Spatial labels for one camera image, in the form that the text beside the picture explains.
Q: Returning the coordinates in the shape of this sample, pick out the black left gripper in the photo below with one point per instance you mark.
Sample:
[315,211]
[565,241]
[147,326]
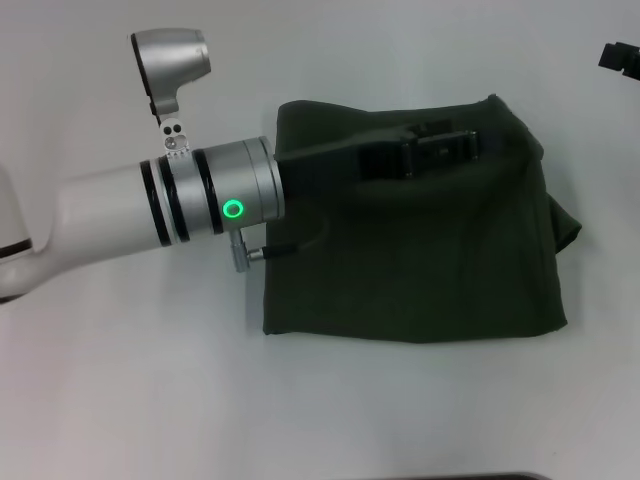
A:
[340,167]

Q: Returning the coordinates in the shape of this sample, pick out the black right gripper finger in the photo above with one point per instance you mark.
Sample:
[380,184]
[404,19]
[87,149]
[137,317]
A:
[620,57]

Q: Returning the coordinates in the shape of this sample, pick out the dark green printed t-shirt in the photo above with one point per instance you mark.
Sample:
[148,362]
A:
[425,250]

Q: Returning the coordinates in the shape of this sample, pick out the dark rounded robot base edge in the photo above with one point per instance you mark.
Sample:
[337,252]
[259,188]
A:
[480,477]

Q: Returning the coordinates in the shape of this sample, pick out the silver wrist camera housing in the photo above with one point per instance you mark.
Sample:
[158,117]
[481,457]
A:
[170,65]

